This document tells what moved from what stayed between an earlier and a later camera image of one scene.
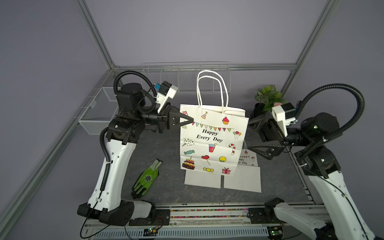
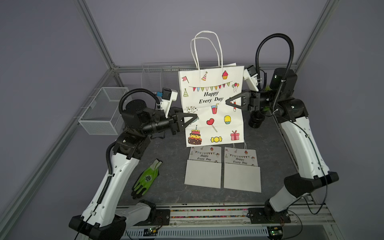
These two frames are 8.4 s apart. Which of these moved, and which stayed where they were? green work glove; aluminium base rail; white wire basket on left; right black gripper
Moved: right black gripper
Stayed: aluminium base rail; white wire basket on left; green work glove
